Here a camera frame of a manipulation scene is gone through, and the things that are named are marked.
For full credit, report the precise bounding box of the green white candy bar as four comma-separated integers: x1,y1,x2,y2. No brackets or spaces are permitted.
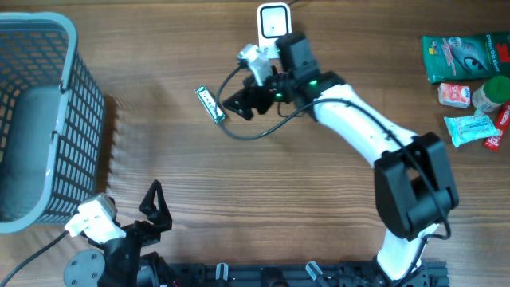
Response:
194,85,226,125

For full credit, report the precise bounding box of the green 3M gloves packet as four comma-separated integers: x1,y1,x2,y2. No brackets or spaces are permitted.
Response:
422,32,509,84

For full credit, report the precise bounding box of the orange white small box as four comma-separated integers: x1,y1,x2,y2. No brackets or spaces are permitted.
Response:
438,83,471,108

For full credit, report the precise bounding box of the teal white packet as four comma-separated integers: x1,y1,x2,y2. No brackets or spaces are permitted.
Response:
444,110,498,147

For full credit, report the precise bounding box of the green cap white bottle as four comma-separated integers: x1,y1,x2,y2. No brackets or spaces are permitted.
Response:
472,76,509,112

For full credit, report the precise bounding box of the red Nescafe sachet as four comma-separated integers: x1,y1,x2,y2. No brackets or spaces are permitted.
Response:
484,102,510,151

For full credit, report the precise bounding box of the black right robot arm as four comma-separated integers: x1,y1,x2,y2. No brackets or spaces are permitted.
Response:
222,32,459,286

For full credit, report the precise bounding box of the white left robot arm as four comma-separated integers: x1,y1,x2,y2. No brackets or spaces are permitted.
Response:
64,180,181,287

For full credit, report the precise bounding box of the white barcode scanner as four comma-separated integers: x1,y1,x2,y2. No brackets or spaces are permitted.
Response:
256,2,292,59

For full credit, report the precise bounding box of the grey plastic mesh basket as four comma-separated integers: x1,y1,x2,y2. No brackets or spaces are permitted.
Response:
1,12,106,234

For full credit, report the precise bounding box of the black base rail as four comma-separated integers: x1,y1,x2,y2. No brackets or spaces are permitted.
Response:
94,261,450,287

